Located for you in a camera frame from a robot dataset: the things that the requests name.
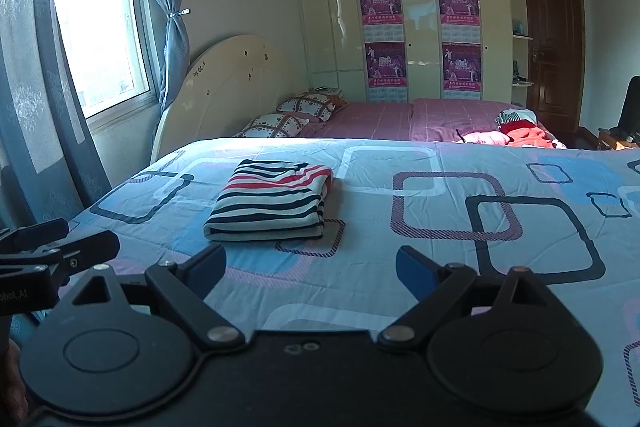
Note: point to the metal curtain tieback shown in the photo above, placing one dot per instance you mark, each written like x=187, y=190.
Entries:
x=179, y=13

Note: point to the pink cloth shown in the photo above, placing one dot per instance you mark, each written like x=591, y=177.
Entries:
x=485, y=138

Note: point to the pink bedsheet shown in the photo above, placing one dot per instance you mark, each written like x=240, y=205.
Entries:
x=380, y=119

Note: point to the red cloth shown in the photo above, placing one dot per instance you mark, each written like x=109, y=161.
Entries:
x=527, y=134

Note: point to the striped white sweater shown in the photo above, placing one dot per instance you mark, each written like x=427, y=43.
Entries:
x=270, y=202

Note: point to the blue tied curtain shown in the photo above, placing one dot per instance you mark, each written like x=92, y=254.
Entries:
x=172, y=57

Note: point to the purple wall poster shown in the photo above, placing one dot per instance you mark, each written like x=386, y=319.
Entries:
x=461, y=69
x=380, y=9
x=385, y=69
x=457, y=7

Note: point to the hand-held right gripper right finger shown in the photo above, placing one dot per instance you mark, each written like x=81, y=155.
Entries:
x=417, y=272

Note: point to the wooden side table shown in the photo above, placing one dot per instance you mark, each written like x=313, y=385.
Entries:
x=615, y=139

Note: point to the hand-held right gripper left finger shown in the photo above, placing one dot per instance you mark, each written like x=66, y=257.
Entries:
x=210, y=269

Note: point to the person's left forearm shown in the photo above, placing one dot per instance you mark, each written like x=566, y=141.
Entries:
x=11, y=382

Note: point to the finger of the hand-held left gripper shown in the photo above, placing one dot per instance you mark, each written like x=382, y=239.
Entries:
x=35, y=237
x=90, y=252

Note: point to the blue patterned quilt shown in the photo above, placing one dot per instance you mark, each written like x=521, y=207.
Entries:
x=360, y=207

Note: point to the cream glossy wardrobe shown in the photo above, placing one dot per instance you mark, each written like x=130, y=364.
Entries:
x=340, y=32

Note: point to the cream corner shelves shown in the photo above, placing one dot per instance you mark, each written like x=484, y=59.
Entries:
x=520, y=38

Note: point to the white teal striped cloth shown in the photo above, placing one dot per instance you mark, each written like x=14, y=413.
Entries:
x=515, y=116

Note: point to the cream rounded headboard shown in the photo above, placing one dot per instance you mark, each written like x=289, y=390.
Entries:
x=225, y=82

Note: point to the small blue object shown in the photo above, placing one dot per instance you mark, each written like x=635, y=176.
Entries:
x=521, y=28

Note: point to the dark wooden door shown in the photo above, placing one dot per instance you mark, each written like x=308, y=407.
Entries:
x=552, y=47

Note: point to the black chair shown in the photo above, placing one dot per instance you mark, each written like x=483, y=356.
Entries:
x=631, y=104

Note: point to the brown patterned pillow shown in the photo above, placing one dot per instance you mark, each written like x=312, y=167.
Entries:
x=307, y=106
x=272, y=126

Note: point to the grey blue patterned curtain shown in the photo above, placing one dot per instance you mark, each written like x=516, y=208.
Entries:
x=30, y=82

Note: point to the window with white frame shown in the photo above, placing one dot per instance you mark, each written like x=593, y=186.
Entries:
x=95, y=22

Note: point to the small dark object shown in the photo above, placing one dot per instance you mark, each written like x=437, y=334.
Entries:
x=520, y=74

